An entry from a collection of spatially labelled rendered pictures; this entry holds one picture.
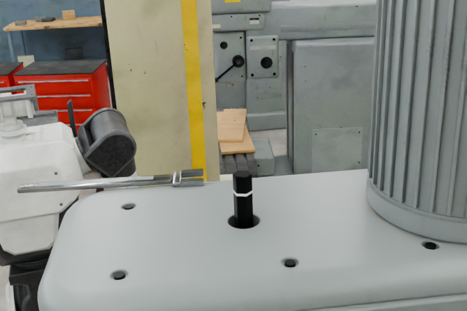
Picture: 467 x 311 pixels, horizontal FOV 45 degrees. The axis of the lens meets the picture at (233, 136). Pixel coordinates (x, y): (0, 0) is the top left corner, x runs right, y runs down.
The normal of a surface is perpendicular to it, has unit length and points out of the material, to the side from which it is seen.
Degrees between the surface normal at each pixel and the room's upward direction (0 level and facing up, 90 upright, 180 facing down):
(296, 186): 0
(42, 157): 45
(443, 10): 90
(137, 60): 90
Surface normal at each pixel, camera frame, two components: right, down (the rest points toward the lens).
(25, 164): 0.18, -0.43
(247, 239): -0.04, -0.93
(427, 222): -0.58, 0.31
